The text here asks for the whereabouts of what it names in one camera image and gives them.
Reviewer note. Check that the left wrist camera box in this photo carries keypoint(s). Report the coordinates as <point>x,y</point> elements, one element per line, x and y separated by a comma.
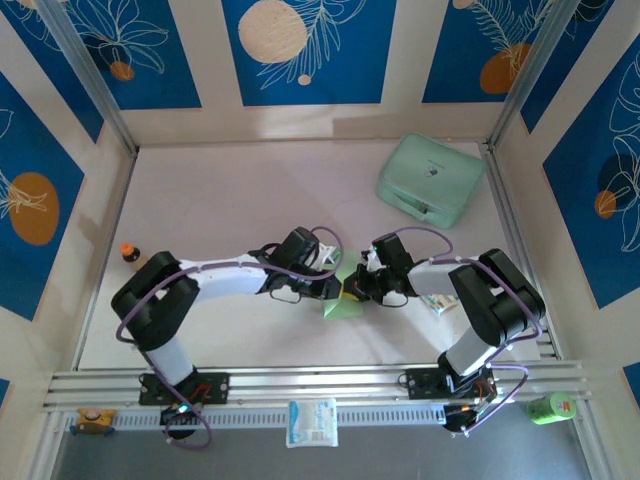
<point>325,256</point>

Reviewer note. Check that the mint green zipper case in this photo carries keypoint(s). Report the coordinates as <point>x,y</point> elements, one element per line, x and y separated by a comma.
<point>430,170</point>

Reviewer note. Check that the yellow toy car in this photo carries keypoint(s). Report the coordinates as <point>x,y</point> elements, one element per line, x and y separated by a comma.
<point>94,421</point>

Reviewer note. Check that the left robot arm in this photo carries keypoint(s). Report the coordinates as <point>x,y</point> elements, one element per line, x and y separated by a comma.
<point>225,280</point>

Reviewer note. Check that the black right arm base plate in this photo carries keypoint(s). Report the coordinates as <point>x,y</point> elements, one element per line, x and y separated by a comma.
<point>420,382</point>

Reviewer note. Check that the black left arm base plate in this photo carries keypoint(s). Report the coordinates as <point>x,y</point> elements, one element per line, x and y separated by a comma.
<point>217,387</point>

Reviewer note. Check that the white and blue tissue pack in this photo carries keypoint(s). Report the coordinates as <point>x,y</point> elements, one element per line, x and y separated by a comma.
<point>311,422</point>

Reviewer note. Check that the black electronics board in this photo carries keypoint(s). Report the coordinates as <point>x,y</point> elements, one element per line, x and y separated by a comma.
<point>172,415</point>
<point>457,420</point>

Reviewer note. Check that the aluminium side rail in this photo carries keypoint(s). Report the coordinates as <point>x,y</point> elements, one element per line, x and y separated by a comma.
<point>517,240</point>

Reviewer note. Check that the aluminium frame post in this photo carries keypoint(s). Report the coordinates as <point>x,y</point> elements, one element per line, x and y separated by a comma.
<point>87,75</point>
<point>531,75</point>

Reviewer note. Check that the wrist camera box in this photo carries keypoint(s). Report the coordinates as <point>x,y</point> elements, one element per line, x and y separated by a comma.
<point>371,260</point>
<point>325,256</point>

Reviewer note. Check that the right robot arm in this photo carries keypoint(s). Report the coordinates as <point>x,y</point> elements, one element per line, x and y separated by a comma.
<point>470,352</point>

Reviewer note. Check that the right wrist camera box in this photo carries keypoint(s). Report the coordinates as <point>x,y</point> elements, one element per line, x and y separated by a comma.
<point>371,260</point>

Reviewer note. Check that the aluminium mounting rail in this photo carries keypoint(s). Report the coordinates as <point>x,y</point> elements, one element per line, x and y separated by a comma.
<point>325,382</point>

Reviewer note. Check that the green can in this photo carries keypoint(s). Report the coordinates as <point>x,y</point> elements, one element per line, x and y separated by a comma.
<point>550,409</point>

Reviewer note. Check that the colourful snack packet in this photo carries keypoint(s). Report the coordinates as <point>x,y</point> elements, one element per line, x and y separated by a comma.
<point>440,302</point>

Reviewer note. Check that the small bottle with orange cap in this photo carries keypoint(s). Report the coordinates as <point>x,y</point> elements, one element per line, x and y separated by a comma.
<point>131,253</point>

